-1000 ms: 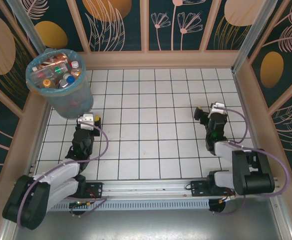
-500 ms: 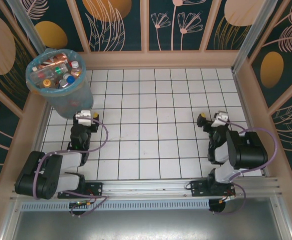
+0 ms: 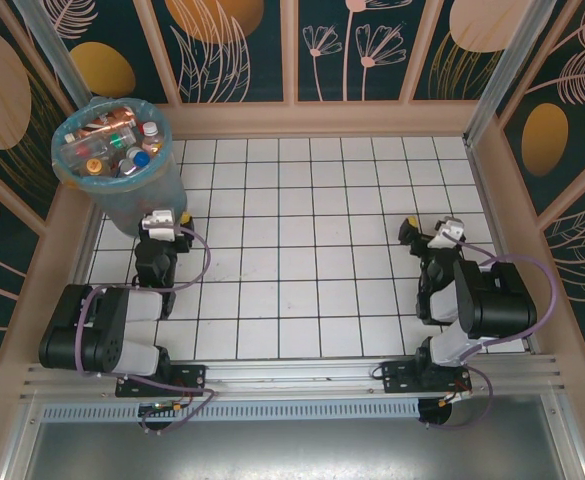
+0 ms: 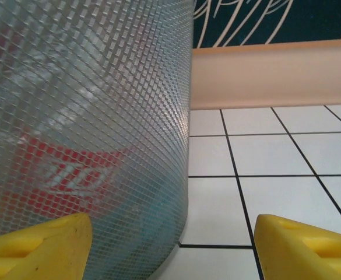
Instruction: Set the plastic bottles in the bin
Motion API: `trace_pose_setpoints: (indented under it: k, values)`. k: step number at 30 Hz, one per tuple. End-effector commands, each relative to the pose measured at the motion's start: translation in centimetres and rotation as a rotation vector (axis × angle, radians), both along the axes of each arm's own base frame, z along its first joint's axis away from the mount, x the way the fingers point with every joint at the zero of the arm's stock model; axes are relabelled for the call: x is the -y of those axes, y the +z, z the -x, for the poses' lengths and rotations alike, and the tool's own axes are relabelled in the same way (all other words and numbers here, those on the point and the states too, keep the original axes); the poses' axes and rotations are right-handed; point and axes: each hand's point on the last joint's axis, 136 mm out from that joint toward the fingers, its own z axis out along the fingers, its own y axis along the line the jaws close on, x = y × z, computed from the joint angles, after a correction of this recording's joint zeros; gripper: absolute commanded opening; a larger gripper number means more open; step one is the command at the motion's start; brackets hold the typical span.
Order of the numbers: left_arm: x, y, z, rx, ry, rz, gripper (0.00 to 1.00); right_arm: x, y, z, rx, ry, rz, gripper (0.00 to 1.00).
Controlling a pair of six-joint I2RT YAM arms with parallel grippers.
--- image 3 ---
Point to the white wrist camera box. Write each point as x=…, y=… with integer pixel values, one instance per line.
x=159, y=224
x=444, y=234

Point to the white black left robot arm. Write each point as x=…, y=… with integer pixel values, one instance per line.
x=142, y=305

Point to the gold circle leaf wall panel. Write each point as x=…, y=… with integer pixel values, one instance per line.
x=217, y=50

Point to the small green circuit board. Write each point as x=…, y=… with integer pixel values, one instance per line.
x=159, y=407

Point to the gold oval wall panel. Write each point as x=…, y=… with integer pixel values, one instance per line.
x=102, y=70

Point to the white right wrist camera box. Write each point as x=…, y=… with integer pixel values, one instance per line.
x=444, y=234

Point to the translucent grey waste bin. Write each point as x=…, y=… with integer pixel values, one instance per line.
x=162, y=200

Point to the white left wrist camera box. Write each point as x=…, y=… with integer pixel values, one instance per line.
x=159, y=224

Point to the pink flower wall panel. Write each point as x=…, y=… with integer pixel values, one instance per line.
x=354, y=50

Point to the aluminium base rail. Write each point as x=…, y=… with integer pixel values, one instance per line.
x=292, y=372

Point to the aluminium frame post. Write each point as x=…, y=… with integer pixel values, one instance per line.
x=54, y=50
x=507, y=65

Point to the beige circle wall panel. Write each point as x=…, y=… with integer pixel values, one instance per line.
x=467, y=50

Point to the grey metal sheet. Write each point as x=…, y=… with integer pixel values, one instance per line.
x=292, y=450

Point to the yellow power connector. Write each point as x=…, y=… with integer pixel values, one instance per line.
x=454, y=398

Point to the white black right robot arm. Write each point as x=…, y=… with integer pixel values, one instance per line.
x=502, y=305

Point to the blue plastic bin liner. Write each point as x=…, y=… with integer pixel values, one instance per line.
x=167, y=140

